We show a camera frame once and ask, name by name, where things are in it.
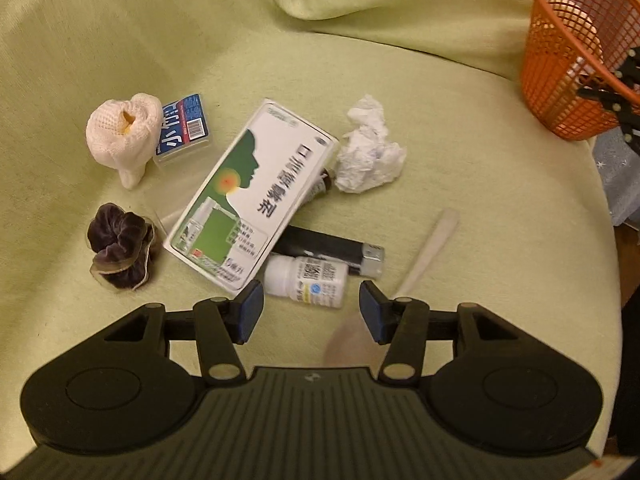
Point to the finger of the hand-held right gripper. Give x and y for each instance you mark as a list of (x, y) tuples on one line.
[(629, 67), (612, 97)]

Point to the black lighter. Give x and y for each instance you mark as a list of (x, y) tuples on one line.
[(325, 250)]

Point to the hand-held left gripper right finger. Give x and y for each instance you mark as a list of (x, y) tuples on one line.
[(372, 316)]

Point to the white pill bottle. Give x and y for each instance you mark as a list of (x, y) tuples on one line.
[(307, 275)]

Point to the white and green medicine box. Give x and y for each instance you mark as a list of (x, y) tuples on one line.
[(250, 195)]

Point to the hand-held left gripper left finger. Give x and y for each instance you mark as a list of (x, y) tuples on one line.
[(250, 310)]

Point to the white tissue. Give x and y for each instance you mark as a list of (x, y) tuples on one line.
[(370, 150)]

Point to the white foam fruit net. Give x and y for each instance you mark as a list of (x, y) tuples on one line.
[(122, 132)]

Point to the dark velvet scrunchie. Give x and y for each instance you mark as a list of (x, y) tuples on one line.
[(120, 245)]

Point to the blue star-print cloth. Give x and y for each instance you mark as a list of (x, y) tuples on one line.
[(617, 180)]

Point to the beige round object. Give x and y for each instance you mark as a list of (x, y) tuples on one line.
[(575, 17)]

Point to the clear box with blue label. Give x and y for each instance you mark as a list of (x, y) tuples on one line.
[(182, 130)]

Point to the orange plastic mesh basket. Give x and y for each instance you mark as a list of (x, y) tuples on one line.
[(555, 75)]

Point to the light green blanket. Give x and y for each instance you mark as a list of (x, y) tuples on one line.
[(100, 35)]

